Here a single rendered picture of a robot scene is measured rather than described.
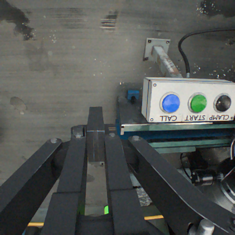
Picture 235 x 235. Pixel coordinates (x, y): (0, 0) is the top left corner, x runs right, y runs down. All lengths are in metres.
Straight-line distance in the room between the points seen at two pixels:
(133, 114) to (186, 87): 0.27
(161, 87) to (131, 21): 0.26
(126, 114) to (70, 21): 0.29
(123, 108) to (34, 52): 0.30
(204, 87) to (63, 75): 0.40
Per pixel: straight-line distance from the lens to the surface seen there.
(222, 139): 0.75
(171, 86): 0.30
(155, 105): 0.30
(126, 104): 0.58
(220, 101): 0.34
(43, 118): 0.70
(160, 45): 0.54
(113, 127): 0.17
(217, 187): 0.82
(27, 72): 0.59
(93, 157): 0.16
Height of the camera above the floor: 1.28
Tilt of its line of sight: 46 degrees down
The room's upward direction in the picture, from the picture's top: 172 degrees clockwise
